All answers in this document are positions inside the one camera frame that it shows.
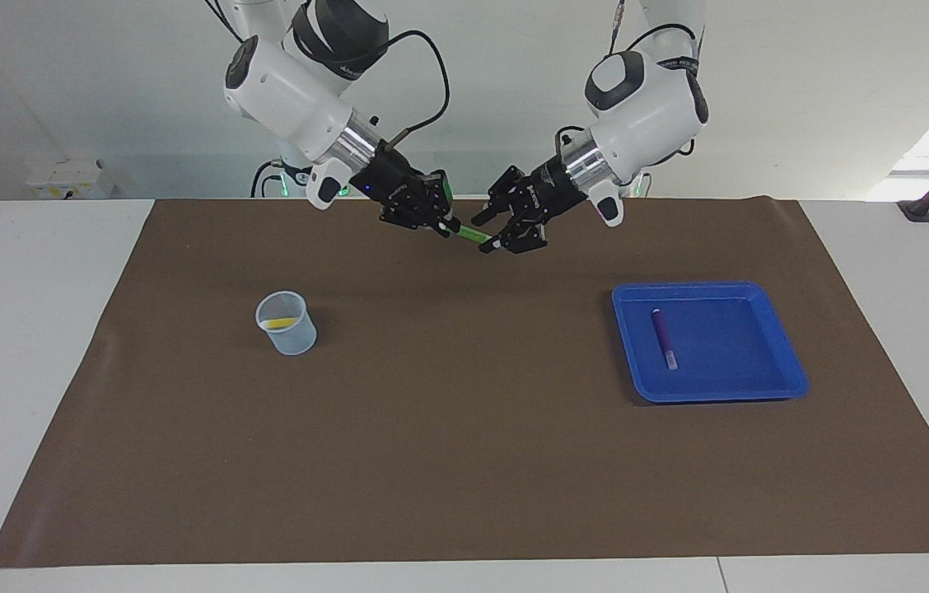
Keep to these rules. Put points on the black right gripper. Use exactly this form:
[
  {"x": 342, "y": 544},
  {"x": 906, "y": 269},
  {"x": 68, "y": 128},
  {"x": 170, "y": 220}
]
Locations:
[{"x": 390, "y": 181}]

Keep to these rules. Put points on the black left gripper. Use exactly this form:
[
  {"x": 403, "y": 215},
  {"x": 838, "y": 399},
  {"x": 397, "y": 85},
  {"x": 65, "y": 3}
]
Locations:
[{"x": 555, "y": 188}]

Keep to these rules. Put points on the green marker pen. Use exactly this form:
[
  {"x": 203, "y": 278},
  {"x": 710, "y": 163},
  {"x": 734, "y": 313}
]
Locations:
[{"x": 473, "y": 236}]

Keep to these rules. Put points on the yellow marker pen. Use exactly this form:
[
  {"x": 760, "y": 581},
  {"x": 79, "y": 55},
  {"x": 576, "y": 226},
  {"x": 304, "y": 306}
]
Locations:
[{"x": 279, "y": 323}]

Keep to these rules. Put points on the purple marker pen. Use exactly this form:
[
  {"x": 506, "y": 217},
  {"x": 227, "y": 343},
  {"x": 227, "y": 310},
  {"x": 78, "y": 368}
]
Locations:
[{"x": 663, "y": 333}]

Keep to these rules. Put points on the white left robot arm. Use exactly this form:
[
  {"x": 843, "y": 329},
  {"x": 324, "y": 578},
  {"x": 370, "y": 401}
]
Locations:
[{"x": 646, "y": 107}]

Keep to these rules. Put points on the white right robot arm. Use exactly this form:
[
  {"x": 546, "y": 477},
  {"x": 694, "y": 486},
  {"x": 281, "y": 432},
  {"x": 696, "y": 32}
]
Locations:
[{"x": 283, "y": 91}]

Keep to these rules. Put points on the clear plastic measuring cup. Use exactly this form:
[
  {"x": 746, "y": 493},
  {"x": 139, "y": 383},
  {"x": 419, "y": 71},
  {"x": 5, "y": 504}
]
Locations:
[{"x": 296, "y": 339}]

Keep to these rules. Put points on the brown table mat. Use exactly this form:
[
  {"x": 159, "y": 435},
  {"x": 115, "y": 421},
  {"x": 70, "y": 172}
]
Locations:
[{"x": 464, "y": 461}]

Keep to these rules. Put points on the blue plastic tray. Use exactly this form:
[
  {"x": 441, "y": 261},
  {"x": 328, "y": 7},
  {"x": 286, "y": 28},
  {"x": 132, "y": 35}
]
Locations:
[{"x": 736, "y": 362}]

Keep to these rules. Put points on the white power strip box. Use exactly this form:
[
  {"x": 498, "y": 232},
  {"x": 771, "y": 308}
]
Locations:
[{"x": 69, "y": 179}]

